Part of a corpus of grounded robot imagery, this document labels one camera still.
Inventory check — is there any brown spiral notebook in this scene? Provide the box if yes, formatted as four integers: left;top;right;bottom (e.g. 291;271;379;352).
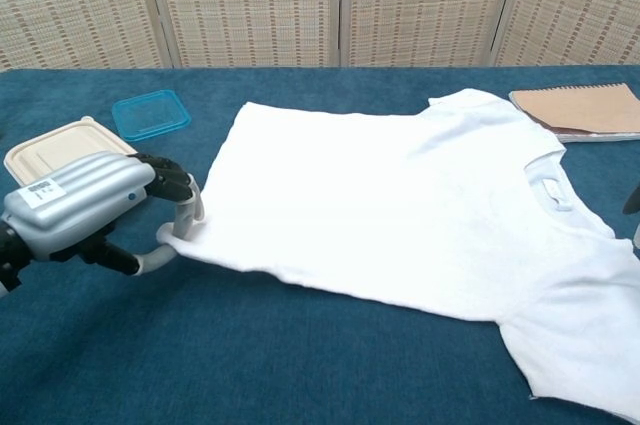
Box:
508;82;640;145

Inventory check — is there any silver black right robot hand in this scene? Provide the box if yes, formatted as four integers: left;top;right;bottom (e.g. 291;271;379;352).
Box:
622;189;640;251

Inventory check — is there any blue plush table cover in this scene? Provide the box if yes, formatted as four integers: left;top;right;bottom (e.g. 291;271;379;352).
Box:
0;63;640;425

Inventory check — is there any white T-shirt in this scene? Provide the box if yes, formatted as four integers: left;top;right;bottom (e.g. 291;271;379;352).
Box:
157;87;640;416

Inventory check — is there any beige lidded food box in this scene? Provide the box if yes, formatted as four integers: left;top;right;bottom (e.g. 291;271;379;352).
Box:
3;115;139;186

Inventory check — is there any blue square plastic lid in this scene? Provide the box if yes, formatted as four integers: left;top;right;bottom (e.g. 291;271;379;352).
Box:
111;89;193;142

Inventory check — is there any woven folding screen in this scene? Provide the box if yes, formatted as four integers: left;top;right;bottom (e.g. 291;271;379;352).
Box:
0;0;640;71

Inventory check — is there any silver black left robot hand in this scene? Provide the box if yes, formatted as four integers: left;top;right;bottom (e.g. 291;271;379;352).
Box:
0;150;206;291

